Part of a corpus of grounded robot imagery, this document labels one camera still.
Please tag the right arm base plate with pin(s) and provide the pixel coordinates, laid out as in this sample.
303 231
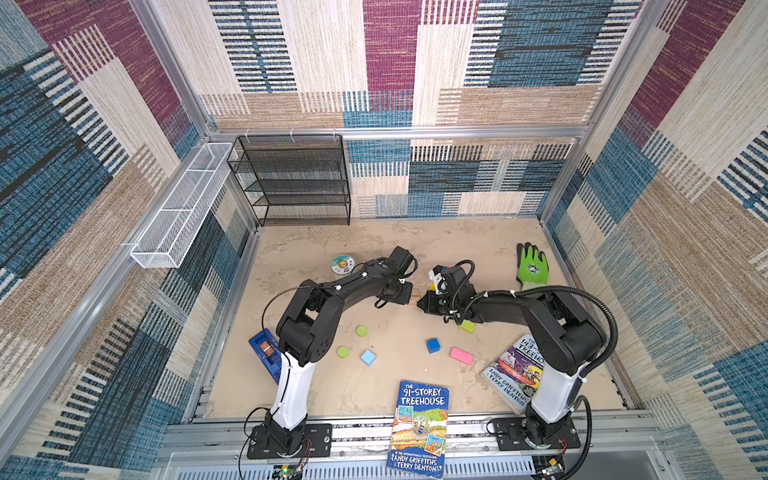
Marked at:
520 434

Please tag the black wire shelf rack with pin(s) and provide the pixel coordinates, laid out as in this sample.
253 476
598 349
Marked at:
294 180

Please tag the pink rectangular block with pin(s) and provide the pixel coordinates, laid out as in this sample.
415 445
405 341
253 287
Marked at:
461 356

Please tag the dark blue cube block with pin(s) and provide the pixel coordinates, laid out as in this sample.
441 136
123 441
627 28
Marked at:
433 345

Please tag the white wire mesh basket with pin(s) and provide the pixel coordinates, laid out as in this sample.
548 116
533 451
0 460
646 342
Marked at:
172 230

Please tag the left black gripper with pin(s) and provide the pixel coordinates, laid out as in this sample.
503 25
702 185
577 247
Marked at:
406 296

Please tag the round sunflower label jar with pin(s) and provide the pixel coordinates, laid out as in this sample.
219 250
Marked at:
343 265

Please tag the purple treehouse book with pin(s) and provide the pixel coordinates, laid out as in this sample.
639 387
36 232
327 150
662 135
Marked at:
516 373

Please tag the blue box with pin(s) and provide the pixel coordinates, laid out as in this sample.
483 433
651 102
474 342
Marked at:
265 347

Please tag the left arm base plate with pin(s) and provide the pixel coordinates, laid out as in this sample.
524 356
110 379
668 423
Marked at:
312 440

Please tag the light green rectangular block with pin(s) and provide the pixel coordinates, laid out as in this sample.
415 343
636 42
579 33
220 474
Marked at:
467 326

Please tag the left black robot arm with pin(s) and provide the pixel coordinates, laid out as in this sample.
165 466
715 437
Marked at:
306 332

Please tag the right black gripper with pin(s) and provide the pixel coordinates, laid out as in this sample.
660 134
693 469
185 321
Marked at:
429 308

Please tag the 91-storey treehouse book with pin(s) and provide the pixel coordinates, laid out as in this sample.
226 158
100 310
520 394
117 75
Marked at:
419 432

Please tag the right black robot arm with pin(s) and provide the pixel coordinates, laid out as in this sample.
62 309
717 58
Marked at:
574 331

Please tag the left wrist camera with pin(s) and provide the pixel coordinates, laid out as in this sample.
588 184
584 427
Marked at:
399 261

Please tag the green black work glove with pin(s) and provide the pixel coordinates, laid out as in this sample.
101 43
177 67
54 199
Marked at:
533 267

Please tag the light blue cube block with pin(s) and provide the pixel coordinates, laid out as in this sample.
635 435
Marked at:
368 357

